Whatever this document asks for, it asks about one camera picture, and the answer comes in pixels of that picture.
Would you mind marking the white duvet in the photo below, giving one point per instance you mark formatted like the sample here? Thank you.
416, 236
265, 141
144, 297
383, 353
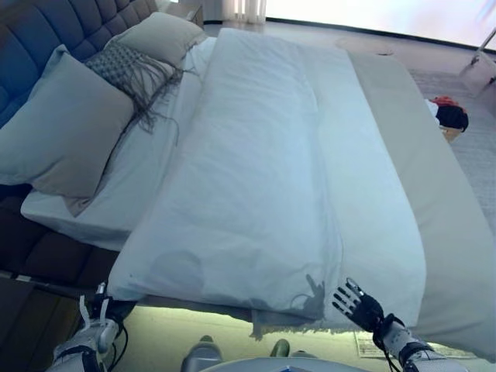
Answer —
252, 174

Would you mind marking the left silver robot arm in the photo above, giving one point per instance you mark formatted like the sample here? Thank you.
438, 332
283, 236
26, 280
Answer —
102, 335

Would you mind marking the white fitted sheet mattress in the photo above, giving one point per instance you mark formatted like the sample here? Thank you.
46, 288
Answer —
128, 193

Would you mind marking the brown bed frame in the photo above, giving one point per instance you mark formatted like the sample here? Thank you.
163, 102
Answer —
58, 255

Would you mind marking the dark tufted headboard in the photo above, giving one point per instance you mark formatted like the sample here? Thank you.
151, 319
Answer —
23, 66

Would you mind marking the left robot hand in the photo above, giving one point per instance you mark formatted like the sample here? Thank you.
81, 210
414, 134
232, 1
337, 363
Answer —
116, 310

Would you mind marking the basket with clothes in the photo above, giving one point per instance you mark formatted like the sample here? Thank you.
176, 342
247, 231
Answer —
451, 116

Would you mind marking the large grey beige pillow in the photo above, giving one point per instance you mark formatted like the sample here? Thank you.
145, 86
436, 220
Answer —
77, 128

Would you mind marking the white tripod stand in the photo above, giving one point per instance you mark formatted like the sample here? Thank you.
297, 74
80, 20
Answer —
478, 62

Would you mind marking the grey woven rug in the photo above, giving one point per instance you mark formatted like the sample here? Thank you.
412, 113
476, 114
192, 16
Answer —
476, 166

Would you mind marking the pale curtain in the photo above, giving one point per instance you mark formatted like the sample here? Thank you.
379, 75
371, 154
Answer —
248, 9

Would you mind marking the plain beige pillow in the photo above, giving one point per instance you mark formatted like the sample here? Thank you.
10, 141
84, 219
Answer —
155, 35

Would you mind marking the grey fringed throw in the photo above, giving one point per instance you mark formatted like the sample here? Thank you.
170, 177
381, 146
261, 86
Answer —
271, 323

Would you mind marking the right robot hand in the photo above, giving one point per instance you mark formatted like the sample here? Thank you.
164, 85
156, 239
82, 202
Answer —
364, 308

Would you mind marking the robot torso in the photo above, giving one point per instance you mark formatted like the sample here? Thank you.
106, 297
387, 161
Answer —
263, 366

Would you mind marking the beige bed cover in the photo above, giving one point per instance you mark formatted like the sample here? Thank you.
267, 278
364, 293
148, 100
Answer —
426, 193

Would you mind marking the grey knit fringed pillow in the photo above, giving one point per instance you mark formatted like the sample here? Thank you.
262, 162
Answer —
116, 64

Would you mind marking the printed paper sheet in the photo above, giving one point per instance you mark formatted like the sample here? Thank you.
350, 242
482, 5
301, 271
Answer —
366, 345

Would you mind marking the blurred dark green object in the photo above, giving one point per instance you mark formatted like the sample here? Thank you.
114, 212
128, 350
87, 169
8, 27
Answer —
280, 348

